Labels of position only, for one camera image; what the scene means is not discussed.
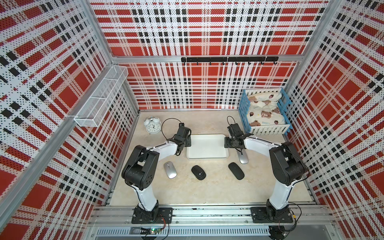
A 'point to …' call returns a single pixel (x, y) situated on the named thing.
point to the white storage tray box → (207, 146)
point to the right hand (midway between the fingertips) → (230, 141)
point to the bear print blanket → (260, 116)
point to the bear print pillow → (269, 97)
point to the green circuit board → (150, 230)
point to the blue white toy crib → (283, 104)
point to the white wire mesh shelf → (94, 111)
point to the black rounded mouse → (199, 173)
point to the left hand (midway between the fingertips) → (187, 138)
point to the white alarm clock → (153, 124)
